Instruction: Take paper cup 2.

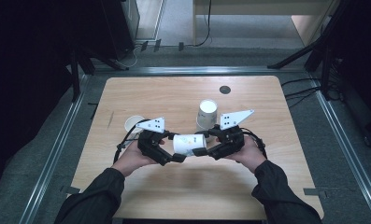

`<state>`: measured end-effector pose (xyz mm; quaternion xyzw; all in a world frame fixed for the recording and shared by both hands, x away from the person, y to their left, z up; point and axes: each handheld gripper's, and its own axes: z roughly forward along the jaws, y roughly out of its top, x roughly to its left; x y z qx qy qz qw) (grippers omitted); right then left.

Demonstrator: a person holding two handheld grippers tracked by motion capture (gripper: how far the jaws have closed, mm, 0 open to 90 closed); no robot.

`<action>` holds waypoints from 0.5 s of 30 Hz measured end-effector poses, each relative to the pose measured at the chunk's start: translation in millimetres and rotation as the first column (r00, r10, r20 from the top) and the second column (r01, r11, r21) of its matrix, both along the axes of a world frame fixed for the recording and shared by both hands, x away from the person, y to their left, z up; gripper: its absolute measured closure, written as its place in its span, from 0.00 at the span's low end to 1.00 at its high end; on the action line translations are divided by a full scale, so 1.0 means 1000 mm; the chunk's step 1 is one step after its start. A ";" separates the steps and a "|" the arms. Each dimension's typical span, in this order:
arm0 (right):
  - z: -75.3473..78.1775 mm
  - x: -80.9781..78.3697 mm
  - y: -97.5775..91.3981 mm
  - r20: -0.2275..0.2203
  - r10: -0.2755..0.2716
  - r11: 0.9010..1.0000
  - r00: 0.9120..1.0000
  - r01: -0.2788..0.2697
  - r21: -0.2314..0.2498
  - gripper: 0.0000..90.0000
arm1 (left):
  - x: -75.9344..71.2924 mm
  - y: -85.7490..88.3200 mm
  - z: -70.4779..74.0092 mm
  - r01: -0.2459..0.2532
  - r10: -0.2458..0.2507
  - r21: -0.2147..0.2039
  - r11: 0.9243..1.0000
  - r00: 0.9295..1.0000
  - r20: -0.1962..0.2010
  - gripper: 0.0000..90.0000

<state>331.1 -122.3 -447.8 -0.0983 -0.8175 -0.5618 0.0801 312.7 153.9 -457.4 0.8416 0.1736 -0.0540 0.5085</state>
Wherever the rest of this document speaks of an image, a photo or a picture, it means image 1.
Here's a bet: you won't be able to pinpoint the light wooden desk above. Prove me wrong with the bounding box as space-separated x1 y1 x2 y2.
192 0 341 47

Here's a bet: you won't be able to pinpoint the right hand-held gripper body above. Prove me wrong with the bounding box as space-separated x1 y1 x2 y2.
207 108 255 161

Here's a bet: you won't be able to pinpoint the metal floor rail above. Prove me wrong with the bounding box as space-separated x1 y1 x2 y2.
308 76 371 224
93 65 308 77
18 74 89 224

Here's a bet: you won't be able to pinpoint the white printed paper cup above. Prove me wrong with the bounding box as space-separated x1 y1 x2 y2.
123 114 147 134
172 133 208 158

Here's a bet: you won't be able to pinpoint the stack of white paper cups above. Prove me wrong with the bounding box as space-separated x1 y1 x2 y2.
195 98 219 143

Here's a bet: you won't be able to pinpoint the person's left hand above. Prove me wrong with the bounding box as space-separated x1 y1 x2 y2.
110 138 166 178

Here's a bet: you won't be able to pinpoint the person's right hand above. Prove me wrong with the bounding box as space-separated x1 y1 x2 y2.
215 135 267 175

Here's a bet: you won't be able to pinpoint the grey tape strip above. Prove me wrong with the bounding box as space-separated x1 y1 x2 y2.
60 185 81 196
303 188 328 199

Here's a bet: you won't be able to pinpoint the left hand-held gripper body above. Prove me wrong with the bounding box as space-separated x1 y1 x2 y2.
135 116 173 167

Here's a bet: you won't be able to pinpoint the black metal stand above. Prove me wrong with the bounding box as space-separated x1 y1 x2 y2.
68 46 131 103
266 0 344 102

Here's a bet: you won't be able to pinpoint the black cabinet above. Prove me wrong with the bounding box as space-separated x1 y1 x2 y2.
100 0 141 61

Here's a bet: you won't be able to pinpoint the white floor cable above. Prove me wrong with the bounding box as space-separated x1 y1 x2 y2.
114 43 144 69

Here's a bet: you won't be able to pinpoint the dark curtain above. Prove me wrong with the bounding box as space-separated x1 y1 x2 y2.
329 0 371 148
0 0 81 216

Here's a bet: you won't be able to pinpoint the black hanging cable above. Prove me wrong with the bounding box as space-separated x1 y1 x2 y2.
193 0 213 48

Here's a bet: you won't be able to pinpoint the black floor cables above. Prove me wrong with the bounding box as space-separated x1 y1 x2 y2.
280 77 323 110

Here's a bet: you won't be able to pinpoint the right hand-held gripper black cable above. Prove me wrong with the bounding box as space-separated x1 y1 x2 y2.
239 127 268 160

